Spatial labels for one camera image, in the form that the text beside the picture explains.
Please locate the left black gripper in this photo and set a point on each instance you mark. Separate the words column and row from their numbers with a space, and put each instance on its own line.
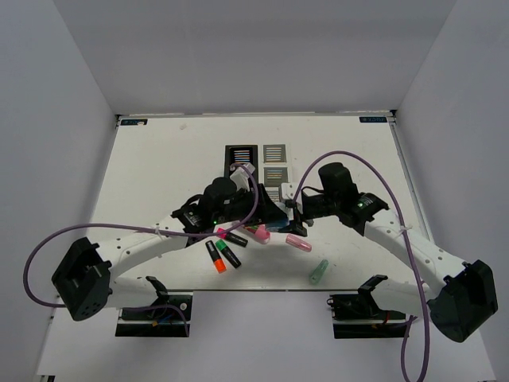
column 267, row 210

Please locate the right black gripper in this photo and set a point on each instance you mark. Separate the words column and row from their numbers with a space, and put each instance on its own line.
column 296, row 225

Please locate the blue glue jar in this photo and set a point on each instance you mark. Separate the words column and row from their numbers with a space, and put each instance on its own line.
column 278, row 219

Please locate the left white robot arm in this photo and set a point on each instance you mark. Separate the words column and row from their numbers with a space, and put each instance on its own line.
column 91, row 276

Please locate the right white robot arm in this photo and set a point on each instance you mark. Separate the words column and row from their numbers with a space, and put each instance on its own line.
column 457, row 296

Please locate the pink transparent tube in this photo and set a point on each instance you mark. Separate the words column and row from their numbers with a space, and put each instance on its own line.
column 297, row 242

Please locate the pink tube with pins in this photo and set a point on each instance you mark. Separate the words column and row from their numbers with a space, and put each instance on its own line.
column 258, row 232

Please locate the pink capped black highlighter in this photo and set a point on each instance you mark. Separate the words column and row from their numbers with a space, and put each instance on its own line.
column 232, row 238

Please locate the white mesh organizer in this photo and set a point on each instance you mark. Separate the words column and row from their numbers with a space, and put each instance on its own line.
column 275, row 168

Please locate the green transparent tube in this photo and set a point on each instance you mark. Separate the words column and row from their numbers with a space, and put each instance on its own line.
column 318, row 273

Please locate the green capped black highlighter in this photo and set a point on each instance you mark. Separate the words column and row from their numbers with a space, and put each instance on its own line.
column 228, row 254

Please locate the black mesh organizer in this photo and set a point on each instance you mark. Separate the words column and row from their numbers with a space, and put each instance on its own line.
column 241, row 154

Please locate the orange capped black highlighter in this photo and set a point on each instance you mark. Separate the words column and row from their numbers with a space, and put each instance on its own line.
column 215, row 257

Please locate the right blue corner label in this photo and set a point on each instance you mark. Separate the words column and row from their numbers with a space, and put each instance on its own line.
column 373, row 119

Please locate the blue corner label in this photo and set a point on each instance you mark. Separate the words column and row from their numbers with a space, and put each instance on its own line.
column 133, row 122
column 373, row 119

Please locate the left blue corner label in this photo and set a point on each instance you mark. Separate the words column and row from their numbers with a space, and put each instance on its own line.
column 133, row 122

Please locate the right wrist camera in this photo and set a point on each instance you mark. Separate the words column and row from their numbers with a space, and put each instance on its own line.
column 287, row 193

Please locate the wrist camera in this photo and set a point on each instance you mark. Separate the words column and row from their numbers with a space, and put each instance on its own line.
column 287, row 193
column 240, row 175

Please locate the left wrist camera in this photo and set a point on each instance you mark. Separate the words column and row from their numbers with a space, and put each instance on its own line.
column 240, row 175

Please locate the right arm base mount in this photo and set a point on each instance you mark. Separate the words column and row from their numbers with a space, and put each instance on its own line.
column 355, row 315

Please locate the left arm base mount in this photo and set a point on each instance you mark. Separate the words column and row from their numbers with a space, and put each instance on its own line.
column 169, row 314

